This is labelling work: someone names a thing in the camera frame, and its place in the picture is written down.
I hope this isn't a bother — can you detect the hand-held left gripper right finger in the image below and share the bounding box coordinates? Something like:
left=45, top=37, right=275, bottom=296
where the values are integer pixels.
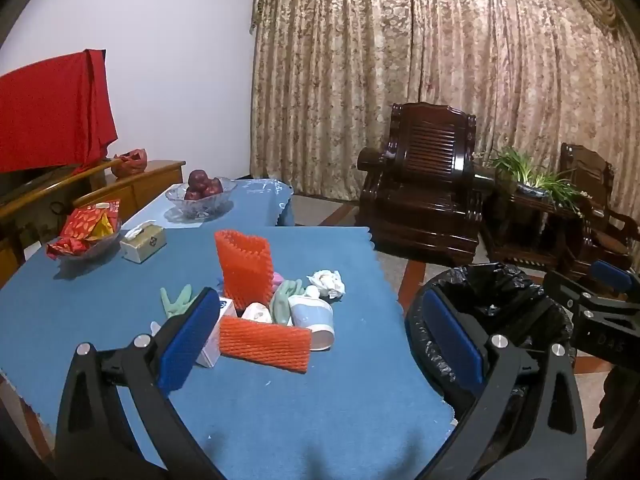
left=405, top=290, right=588, bottom=480

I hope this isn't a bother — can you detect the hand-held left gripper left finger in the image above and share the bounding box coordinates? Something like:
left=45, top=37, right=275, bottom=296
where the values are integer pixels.
left=54, top=287, right=226, bottom=480

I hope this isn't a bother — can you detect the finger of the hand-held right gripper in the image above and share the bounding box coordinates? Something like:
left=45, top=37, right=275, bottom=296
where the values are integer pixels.
left=544, top=270, right=608, bottom=321
left=590, top=259, right=638, bottom=301

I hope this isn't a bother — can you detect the small white box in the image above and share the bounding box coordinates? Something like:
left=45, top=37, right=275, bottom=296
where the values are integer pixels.
left=195, top=296, right=237, bottom=368

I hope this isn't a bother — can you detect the green rubber glove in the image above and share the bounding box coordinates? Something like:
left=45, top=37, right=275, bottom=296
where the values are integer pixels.
left=160, top=284, right=198, bottom=318
left=270, top=279, right=305, bottom=326

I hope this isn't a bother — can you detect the bin with black bag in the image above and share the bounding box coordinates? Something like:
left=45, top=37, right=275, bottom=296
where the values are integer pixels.
left=404, top=262, right=576, bottom=480

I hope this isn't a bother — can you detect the white tissue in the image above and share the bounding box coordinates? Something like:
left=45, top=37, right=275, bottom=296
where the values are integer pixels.
left=241, top=301, right=273, bottom=325
left=306, top=269, right=347, bottom=302

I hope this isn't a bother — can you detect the orange foam fruit net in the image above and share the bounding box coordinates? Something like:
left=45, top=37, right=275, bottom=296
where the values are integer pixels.
left=218, top=316, right=312, bottom=374
left=215, top=230, right=275, bottom=311

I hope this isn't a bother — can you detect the white paper cup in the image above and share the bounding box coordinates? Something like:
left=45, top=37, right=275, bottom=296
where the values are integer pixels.
left=287, top=292, right=334, bottom=351

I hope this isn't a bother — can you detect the dark wooden side table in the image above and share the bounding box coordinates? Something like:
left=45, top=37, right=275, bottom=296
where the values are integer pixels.
left=480, top=170, right=596, bottom=273

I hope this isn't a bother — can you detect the beige tissue box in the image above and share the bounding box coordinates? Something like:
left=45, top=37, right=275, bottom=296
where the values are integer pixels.
left=120, top=221, right=167, bottom=264

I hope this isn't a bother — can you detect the dark wooden armchair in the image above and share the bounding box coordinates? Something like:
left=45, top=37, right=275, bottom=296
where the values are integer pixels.
left=557, top=142, right=640, bottom=281
left=356, top=102, right=496, bottom=266

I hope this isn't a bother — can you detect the green potted plant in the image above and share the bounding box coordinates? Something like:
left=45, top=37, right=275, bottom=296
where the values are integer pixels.
left=487, top=147, right=591, bottom=211

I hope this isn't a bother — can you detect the glass snack dish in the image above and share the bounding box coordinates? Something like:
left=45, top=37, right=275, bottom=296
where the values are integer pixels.
left=47, top=230, right=122, bottom=263

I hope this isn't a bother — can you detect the glass fruit bowl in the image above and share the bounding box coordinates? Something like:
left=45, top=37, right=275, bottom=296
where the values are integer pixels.
left=165, top=177, right=238, bottom=221

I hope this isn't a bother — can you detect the blue tablecloth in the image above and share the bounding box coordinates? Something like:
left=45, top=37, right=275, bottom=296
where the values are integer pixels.
left=0, top=226, right=456, bottom=480
left=120, top=178, right=295, bottom=231

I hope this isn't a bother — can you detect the pile of red snack packets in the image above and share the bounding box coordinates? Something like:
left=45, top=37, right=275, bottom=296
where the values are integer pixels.
left=46, top=199, right=122, bottom=260

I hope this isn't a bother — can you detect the light wooden cabinet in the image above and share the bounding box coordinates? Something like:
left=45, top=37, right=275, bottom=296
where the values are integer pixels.
left=0, top=160, right=187, bottom=286

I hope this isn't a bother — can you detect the red plastic bag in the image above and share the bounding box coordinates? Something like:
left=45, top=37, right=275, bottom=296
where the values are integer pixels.
left=111, top=148, right=149, bottom=178

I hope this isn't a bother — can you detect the red cloth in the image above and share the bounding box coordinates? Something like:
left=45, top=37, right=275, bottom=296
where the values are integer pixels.
left=0, top=49, right=119, bottom=175

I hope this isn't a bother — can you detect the beige patterned curtain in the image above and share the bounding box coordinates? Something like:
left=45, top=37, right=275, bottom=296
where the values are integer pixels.
left=249, top=0, right=640, bottom=246

